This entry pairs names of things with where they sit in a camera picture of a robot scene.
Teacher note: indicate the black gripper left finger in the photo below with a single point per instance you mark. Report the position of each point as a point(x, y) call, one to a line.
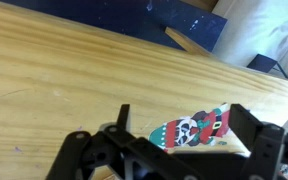
point(74, 150)

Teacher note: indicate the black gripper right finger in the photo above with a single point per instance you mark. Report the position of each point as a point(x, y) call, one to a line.
point(264, 146)

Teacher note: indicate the light wooden table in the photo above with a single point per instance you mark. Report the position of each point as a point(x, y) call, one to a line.
point(84, 73)

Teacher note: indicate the flat Santa Claus figure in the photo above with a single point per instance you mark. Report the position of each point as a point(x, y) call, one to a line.
point(187, 131)

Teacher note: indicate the dark metal stand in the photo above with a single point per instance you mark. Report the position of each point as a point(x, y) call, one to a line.
point(263, 63)

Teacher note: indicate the grey sofa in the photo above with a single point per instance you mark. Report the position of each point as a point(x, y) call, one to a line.
point(260, 26)

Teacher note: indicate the dark floor rug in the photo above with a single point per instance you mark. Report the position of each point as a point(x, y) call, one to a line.
point(134, 16)

